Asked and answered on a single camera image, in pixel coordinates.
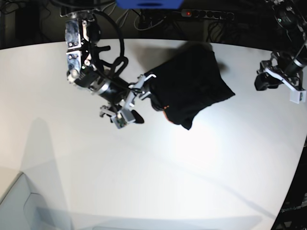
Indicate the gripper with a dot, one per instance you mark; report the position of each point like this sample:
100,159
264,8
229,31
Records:
270,77
141,89

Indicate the black t-shirt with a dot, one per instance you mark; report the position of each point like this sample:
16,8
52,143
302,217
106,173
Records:
187,83

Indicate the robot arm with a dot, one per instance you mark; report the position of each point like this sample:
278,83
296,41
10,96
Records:
87,70
284,67

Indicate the black power strip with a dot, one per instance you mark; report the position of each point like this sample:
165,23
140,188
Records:
207,14

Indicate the blue box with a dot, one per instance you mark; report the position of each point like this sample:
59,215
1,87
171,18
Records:
149,4

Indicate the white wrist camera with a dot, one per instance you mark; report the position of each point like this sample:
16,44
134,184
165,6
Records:
123,118
298,96

